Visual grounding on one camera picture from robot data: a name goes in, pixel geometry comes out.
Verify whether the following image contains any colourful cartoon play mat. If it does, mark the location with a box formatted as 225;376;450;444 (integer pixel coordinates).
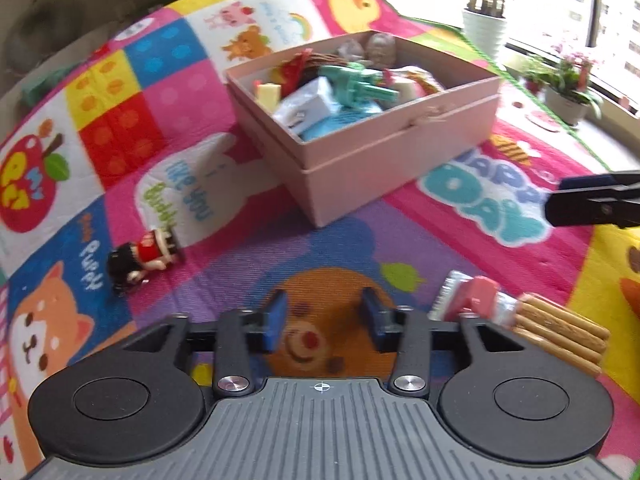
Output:
1;0;639;479

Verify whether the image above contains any teal toy water gun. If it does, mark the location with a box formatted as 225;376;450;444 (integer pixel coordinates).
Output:
318;62;399;108

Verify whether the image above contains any black haired doll figurine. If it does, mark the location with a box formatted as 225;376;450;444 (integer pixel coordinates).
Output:
106;228;181;296

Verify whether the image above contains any pink cardboard box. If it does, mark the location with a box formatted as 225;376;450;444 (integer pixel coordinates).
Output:
226;38;500;228

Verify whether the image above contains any pink flowering potted plant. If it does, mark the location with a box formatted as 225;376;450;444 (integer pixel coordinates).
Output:
522;52;602;127

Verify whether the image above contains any white blue small box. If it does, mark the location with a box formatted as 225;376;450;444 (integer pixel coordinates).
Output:
271;76;342;136

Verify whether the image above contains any brown knitted toy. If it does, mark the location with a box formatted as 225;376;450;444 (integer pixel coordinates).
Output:
273;48;347;86

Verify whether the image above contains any white tall plant pot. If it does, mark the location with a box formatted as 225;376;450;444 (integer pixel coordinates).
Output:
462;10;506;61

